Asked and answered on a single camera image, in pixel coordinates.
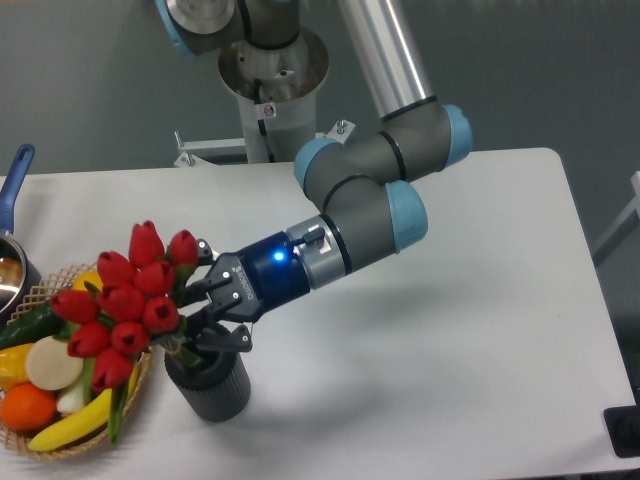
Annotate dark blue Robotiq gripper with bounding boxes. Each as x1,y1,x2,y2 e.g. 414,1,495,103
187,232,310,353

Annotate red tulip bouquet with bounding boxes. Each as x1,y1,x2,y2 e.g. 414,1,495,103
50,220,202,448

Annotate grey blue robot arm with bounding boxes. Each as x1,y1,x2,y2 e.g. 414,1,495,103
156,1,473,355

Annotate dark grey ribbed vase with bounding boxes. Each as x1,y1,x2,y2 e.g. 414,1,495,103
164,341,251,423

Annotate yellow squash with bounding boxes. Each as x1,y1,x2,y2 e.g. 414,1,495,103
72,270,103,293

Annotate yellow banana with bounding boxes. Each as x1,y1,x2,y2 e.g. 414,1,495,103
27,362,144,454

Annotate woven wicker basket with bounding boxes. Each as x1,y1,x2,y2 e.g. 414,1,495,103
1,263,153,461

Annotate green bok choy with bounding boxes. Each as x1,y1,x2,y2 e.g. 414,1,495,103
55,322,99,416

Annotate green cucumber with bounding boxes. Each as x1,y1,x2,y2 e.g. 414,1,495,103
1,302,64,350

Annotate beige round disc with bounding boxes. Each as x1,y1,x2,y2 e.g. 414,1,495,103
25,336,83,391

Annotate yellow bell pepper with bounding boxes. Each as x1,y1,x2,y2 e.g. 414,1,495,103
0,343,34,391

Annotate orange fruit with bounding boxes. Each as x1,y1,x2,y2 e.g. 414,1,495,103
1,383,57,431

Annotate black box at edge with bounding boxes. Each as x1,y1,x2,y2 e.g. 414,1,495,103
603,405,639,458

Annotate blue handled saucepan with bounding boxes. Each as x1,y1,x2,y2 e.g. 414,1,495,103
1,144,41,330

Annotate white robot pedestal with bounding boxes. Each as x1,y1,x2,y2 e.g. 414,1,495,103
174,27,356,167

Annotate white frame at right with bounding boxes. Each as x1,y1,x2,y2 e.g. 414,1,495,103
592,171,639,268

